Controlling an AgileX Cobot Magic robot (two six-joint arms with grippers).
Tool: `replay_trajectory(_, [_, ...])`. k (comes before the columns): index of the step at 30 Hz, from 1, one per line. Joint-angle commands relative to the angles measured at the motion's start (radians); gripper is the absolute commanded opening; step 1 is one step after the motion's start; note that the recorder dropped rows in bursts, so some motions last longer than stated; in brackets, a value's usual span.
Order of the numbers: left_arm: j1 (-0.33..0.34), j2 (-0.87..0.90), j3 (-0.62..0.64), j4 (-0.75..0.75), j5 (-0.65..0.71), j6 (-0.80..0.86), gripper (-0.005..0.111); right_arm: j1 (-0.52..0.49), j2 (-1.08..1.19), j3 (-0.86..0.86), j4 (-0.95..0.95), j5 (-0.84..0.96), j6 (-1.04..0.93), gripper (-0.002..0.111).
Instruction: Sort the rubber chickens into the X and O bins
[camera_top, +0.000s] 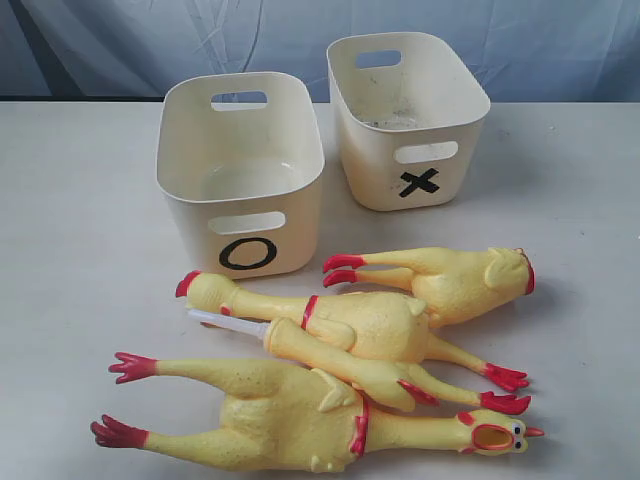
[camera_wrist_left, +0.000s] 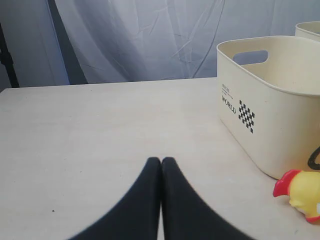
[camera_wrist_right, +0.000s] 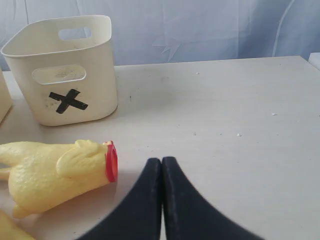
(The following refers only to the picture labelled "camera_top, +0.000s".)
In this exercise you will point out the cream bin marked X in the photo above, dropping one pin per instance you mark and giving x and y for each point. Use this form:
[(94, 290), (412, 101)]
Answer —
[(408, 116)]

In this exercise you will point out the whole rubber chicken face down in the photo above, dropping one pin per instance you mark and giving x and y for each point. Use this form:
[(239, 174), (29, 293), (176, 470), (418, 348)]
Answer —
[(373, 325)]

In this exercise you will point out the whole rubber chicken beak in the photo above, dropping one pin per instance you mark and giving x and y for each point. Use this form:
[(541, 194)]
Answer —
[(278, 415)]

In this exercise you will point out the cream bin marked O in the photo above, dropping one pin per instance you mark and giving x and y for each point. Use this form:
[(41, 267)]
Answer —
[(240, 161)]

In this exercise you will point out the headless rubber chicken body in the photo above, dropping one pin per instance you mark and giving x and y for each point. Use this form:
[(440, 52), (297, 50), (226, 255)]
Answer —
[(457, 285)]

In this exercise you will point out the grey backdrop curtain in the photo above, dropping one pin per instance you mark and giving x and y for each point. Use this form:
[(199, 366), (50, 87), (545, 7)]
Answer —
[(520, 51)]

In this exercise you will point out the rubber chicken head with tube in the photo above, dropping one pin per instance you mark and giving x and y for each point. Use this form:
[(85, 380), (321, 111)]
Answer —
[(393, 384)]

